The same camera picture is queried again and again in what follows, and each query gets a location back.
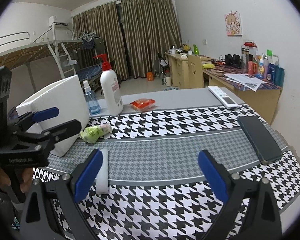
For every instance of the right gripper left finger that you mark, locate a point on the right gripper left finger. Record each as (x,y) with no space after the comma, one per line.
(39,220)

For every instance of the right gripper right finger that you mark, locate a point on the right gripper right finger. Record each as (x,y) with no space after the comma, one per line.
(262,218)

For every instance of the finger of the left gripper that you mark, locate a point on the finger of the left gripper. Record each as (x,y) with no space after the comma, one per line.
(27,120)
(38,143)

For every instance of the blue spray bottle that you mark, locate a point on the blue spray bottle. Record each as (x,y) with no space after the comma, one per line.
(91,99)

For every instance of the white metal bunk bed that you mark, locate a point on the white metal bunk bed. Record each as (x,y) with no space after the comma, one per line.
(45,45)

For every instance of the white lotion pump bottle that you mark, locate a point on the white lotion pump bottle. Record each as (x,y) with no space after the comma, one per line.
(110,87)

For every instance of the houndstooth table mat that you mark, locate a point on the houndstooth table mat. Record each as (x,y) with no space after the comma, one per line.
(156,188)

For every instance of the red snack packet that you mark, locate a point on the red snack packet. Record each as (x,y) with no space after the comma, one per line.
(142,105)

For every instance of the white remote control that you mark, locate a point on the white remote control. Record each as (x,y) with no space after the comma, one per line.
(226,100)

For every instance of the orange floor bottle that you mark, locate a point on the orange floor bottle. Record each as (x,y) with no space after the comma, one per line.
(150,76)

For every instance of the long patterned desk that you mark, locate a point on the long patterned desk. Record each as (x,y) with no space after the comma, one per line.
(264,101)

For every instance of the grey trash bin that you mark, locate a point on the grey trash bin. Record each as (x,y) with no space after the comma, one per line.
(171,88)

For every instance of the papers on desk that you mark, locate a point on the papers on desk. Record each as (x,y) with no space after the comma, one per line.
(248,81)

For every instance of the brown curtains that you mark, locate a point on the brown curtains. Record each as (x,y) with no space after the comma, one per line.
(135,37)

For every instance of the blue bottle on desk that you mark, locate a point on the blue bottle on desk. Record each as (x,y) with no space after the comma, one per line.
(275,75)

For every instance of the wooden desk with drawers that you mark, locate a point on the wooden desk with drawers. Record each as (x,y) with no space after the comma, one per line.
(179,69)

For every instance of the wooden smiley chair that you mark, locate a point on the wooden smiley chair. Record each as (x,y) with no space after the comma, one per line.
(196,78)

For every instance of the yellow banana toy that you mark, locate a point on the yellow banana toy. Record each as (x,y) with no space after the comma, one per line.
(208,66)

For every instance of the red lidded thermos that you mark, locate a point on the red lidded thermos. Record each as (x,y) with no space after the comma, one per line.
(248,57)

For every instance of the green spray bottle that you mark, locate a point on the green spray bottle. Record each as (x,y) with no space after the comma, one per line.
(195,50)

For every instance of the anime girl poster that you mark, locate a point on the anime girl poster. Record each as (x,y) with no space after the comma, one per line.
(233,24)

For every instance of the wall air conditioner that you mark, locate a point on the wall air conditioner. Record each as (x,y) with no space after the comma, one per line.
(54,22)

